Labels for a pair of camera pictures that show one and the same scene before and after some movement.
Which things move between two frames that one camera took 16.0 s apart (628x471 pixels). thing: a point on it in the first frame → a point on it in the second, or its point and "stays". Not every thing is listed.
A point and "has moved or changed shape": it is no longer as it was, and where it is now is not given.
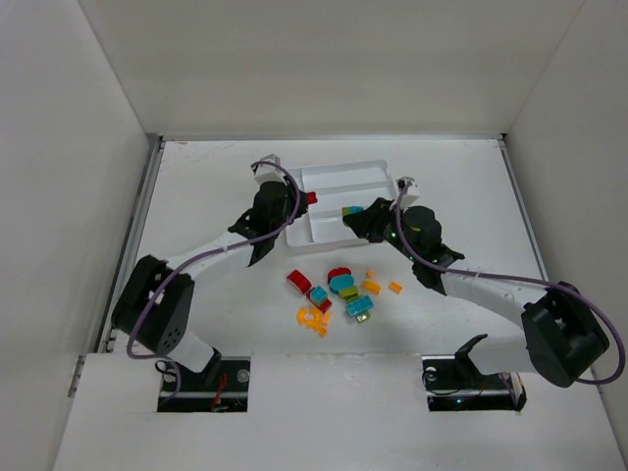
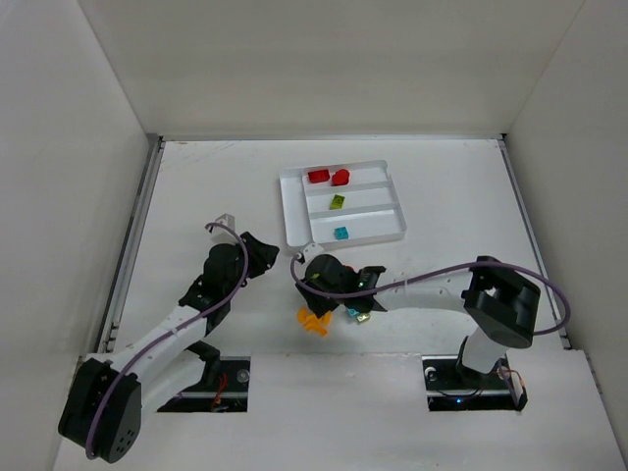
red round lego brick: x=338 y=272 has moved or changed shape
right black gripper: x=366 y=222 → x=314 y=301
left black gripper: x=292 y=200 → x=262 y=250
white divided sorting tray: x=338 y=185 stays
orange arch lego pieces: x=314 y=319 stays
